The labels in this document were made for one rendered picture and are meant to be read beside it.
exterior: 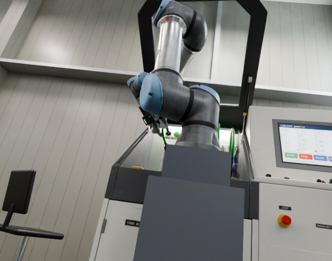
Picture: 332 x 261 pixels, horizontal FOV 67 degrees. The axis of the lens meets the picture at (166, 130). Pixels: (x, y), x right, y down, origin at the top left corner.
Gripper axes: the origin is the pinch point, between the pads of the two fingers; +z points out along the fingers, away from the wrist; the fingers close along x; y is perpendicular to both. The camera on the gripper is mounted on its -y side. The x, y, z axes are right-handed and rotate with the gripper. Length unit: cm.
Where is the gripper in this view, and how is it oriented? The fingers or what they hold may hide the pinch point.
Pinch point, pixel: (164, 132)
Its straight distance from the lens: 143.3
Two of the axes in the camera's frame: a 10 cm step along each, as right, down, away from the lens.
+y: -5.0, 3.1, -8.1
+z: 4.9, 8.7, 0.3
